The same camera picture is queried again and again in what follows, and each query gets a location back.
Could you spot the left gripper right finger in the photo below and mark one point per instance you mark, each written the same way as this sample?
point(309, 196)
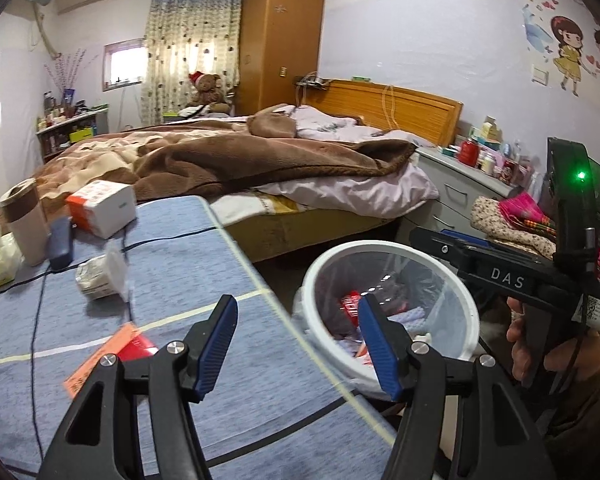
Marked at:
point(495, 436)

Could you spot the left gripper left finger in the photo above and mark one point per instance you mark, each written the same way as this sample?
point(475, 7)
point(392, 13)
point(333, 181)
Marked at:
point(99, 437)

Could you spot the red drink can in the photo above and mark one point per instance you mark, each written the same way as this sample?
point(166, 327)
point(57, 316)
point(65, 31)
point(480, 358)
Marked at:
point(349, 306)

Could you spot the white purple carton box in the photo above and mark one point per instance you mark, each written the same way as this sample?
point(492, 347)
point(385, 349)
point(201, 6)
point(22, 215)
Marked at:
point(374, 333)

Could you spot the white round trash bin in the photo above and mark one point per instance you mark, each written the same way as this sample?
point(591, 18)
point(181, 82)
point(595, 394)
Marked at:
point(400, 278)

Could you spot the pink plaid cloth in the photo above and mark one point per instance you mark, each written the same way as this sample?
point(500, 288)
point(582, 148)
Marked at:
point(523, 214)

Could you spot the red orange flat packet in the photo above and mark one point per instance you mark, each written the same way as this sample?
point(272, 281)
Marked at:
point(126, 344)

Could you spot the floral quilted jacket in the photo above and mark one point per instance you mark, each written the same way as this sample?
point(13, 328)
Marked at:
point(486, 217)

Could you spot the grey drawer nightstand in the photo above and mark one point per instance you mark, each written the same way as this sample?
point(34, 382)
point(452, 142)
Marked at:
point(459, 186)

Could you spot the red jar on nightstand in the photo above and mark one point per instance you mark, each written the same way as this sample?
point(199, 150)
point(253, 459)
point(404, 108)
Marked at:
point(469, 153)

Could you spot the blue grey table cloth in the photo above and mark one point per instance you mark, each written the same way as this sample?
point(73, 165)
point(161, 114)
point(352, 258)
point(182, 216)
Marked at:
point(276, 411)

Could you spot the pink bed quilt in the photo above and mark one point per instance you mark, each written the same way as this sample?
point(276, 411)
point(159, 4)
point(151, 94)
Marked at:
point(388, 197)

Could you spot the dark blue glasses case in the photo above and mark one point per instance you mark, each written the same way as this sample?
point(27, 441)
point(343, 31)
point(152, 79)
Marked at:
point(59, 247)

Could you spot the wooden headboard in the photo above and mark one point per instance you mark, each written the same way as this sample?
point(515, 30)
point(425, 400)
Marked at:
point(433, 118)

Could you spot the white orange square box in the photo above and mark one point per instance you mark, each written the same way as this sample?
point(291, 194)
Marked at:
point(102, 208)

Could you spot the brown beige cup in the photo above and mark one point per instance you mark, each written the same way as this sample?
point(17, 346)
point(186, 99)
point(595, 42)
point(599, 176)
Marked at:
point(26, 219)

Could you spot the brown fleece blanket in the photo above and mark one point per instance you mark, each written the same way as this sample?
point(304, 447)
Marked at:
point(212, 159)

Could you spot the cluttered side shelf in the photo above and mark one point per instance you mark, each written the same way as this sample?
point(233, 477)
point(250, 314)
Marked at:
point(64, 126)

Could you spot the brown teddy bear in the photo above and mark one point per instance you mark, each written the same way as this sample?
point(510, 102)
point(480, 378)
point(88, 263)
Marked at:
point(207, 93)

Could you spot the orange wooden wardrobe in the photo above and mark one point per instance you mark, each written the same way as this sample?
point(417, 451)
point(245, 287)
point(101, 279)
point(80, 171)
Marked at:
point(279, 41)

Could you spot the patterned window curtain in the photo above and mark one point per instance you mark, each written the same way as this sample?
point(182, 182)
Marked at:
point(183, 37)

